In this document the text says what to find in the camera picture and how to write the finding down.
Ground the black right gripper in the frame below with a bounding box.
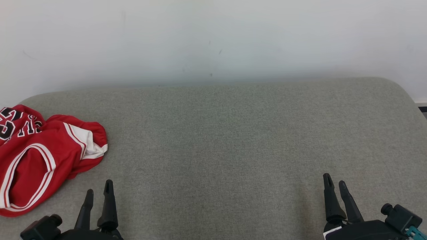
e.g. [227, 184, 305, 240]
[323, 173, 409, 240]

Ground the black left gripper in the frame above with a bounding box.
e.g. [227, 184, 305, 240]
[60, 179, 124, 240]

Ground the red Bulls 23 jersey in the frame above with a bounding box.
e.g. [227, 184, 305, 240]
[0, 104, 84, 218]

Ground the teal right camera cable connector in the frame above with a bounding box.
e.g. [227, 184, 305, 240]
[405, 226, 427, 240]

